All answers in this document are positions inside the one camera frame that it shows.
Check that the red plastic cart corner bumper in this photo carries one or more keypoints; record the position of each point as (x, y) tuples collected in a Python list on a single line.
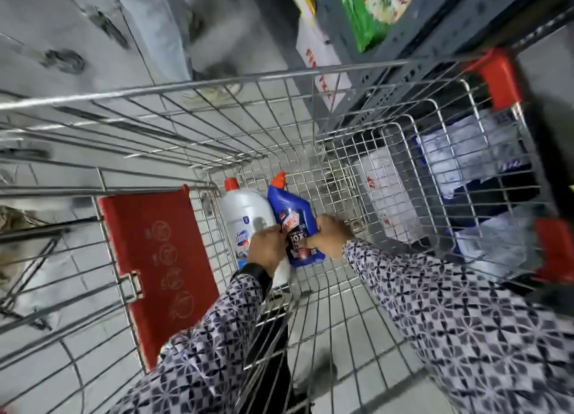
[(498, 79), (557, 248)]

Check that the grey metal shelf rack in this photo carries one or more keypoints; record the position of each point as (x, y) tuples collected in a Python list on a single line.
[(430, 19)]

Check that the person's black trousers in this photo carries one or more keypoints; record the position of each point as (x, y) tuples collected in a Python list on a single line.
[(273, 364)]

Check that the red plastic cart seat flap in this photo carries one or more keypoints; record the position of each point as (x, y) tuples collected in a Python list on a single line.
[(152, 265)]

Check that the white and blue wrapped pack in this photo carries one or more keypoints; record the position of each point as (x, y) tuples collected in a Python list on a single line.
[(493, 241), (471, 151)]

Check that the person's right forearm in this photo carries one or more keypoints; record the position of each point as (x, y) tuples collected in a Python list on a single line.
[(448, 319)]

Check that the person's right hand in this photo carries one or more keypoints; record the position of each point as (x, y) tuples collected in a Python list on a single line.
[(334, 238)]

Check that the person's left fingers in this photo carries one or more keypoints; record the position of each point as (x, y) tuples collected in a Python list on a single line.
[(274, 234)]

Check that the white carton with red print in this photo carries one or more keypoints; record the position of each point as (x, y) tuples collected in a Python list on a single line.
[(390, 194), (320, 57)]

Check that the person's left hand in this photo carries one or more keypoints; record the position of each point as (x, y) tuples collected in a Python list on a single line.
[(265, 251)]

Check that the green food packet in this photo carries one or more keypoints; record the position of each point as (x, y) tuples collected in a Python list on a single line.
[(374, 5)]

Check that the white bottle with red cap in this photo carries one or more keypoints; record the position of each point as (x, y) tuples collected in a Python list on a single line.
[(244, 212)]

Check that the person's right fingers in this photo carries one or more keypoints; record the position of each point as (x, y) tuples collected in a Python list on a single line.
[(326, 224)]

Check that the blue bottle with orange cap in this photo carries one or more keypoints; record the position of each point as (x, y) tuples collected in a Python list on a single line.
[(287, 203)]

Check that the person's left forearm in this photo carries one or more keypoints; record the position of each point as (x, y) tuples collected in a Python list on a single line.
[(210, 337)]

